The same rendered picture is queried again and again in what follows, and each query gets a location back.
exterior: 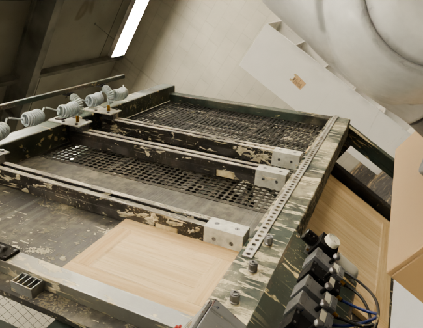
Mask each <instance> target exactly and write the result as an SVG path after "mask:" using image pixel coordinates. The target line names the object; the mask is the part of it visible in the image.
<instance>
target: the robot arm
mask: <svg viewBox="0 0 423 328"><path fill-rule="evenodd" d="M262 2H263V3H264V4H265V5H266V6H267V7H268V8H269V9H270V11H272V12H273V13H274V14H275V15H276V16H277V17H278V18H280V19H281V20H282V21H283V22H284V23H285V24H286V25H287V26H288V27H289V28H290V29H291V30H293V31H294V32H295V33H296V34H297V35H298V36H300V37H301V38H302V39H303V40H304V41H305V42H306V43H307V44H308V45H309V46H310V47H311V48H312V49H313V50H314V51H315V52H316V53H317V54H318V55H319V56H320V57H321V58H322V59H323V60H324V61H325V62H326V63H327V64H328V65H329V66H330V67H331V68H333V69H334V70H335V71H336V72H338V73H339V74H340V75H341V76H342V77H343V78H345V79H346V80H347V81H349V82H350V83H351V84H352V85H353V86H355V87H356V88H358V89H359V90H360V91H361V92H363V93H364V94H365V95H367V96H368V97H369V98H371V99H373V100H374V101H375V102H377V103H378V104H379V105H381V106H382V107H384V108H385V109H387V110H389V111H390V112H392V113H394V114H395V115H397V116H398V117H400V118H401V119H402V120H404V121H405V122H407V123H408V124H409V125H410V126H411V127H412V128H413V129H414V130H415V131H416V132H417V133H418V134H420V135H421V136H422V137H423V0H262ZM418 171H419V173H420V174H421V175H423V159H422V162H421V164H420V166H419V170H418Z"/></svg>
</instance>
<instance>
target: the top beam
mask: <svg viewBox="0 0 423 328"><path fill-rule="evenodd" d="M172 92H175V85H169V84H164V83H163V84H160V85H157V86H154V87H151V88H149V89H144V90H141V91H139V92H135V93H133V94H129V95H128V96H127V98H126V99H124V100H121V101H114V103H112V104H110V108H112V109H116V108H117V109H119V110H122V111H121V112H119V118H128V117H130V116H133V115H136V114H137V113H140V112H143V111H145V110H147V109H150V108H153V107H155V106H157V105H160V104H162V103H165V102H167V101H170V100H169V95H170V93H172ZM101 117H102V114H100V113H93V112H89V111H83V113H81V114H80V115H79V118H81V119H88V120H91V121H92V122H91V123H90V124H89V129H92V130H98V129H101V128H102V121H101ZM68 141H70V126H69V125H65V124H59V123H56V122H50V121H46V122H43V123H41V124H39V125H36V126H31V127H28V128H24V129H22V130H18V131H14V132H12V133H10V134H9V136H7V138H5V139H3V140H1V141H0V149H5V150H6V151H9V152H10V153H9V154H6V155H5V162H9V163H17V162H19V161H21V160H24V159H27V158H28V157H31V156H34V155H37V154H39V153H41V152H44V151H46V150H49V149H51V148H54V147H56V146H58V145H61V144H64V143H67V142H68Z"/></svg>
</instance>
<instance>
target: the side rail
mask: <svg viewBox="0 0 423 328"><path fill-rule="evenodd" d="M170 101H171V102H178V103H186V104H191V105H198V106H203V107H210V108H215V109H222V110H227V111H234V112H239V113H247V114H251V115H258V116H266V117H271V118H278V119H283V120H290V121H294V122H302V123H307V124H314V125H319V126H325V125H326V123H327V121H328V120H329V119H330V117H331V116H328V115H320V114H315V113H307V112H302V111H294V110H289V109H281V108H276V107H268V106H264V105H256V104H251V103H243V102H235V101H230V100H222V99H217V98H209V97H204V96H196V95H191V94H183V93H179V92H174V93H172V94H170Z"/></svg>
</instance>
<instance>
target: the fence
mask: <svg viewBox="0 0 423 328"><path fill-rule="evenodd" d="M0 271H1V272H3V273H6V274H8V275H11V276H13V277H17V276H18V275H20V274H21V273H22V272H23V273H26V274H28V275H31V276H33V277H36V278H38V279H41V280H43V281H44V289H45V290H47V291H50V292H53V293H54V294H57V295H60V296H63V297H65V298H67V299H70V300H72V301H75V302H77V303H80V304H82V305H85V306H87V307H90V308H93V309H94V310H97V311H99V312H102V313H104V314H107V315H109V316H112V317H114V318H117V319H119V320H122V321H124V322H126V323H129V324H132V325H134V326H136V327H139V328H174V327H175V326H176V325H178V326H179V325H180V324H181V325H182V327H181V328H183V327H184V326H185V325H186V324H187V323H188V322H189V321H190V320H191V319H192V318H193V316H190V315H188V314H185V313H183V312H180V311H177V310H174V309H172V308H169V307H166V306H164V305H160V304H159V303H155V302H153V301H150V300H148V299H145V298H143V297H139V296H137V295H134V294H131V293H129V292H126V291H124V290H121V289H118V288H115V287H113V286H110V285H108V284H104V283H102V282H99V281H97V280H94V279H91V278H88V277H86V276H83V275H80V274H78V273H75V272H73V271H70V270H67V269H64V268H62V267H59V266H56V265H54V264H50V263H49V262H45V261H43V260H40V259H37V258H35V257H32V256H29V255H27V254H24V253H21V252H19V253H18V254H16V255H14V256H13V257H11V258H9V259H8V260H7V261H2V260H0Z"/></svg>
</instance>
